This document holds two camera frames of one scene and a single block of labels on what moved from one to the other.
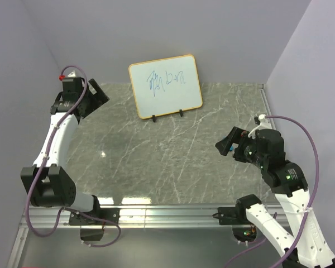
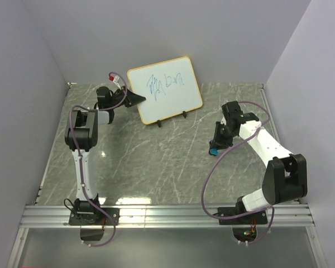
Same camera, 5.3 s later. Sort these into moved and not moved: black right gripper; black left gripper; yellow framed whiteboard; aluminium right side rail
Moved: black right gripper; black left gripper
Not moved: yellow framed whiteboard; aluminium right side rail
